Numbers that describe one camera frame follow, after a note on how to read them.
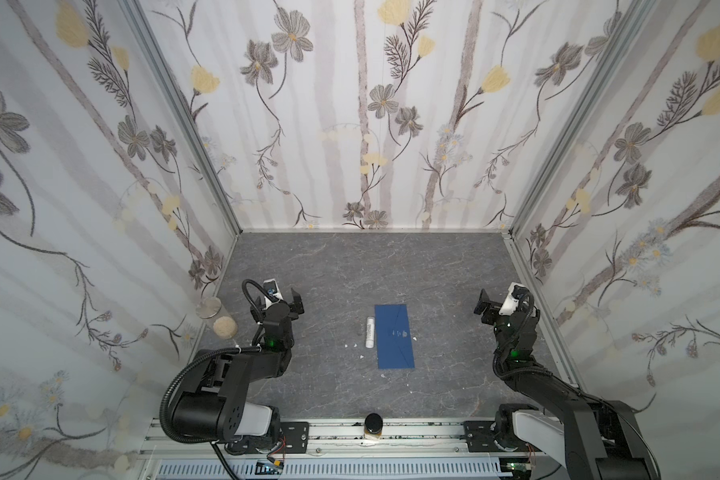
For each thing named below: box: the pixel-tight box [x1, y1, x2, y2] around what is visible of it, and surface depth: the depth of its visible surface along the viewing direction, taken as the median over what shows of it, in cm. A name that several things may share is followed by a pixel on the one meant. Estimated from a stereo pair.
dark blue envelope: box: [374, 304, 415, 369], surface depth 94 cm
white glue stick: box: [365, 316, 375, 349], surface depth 92 cm
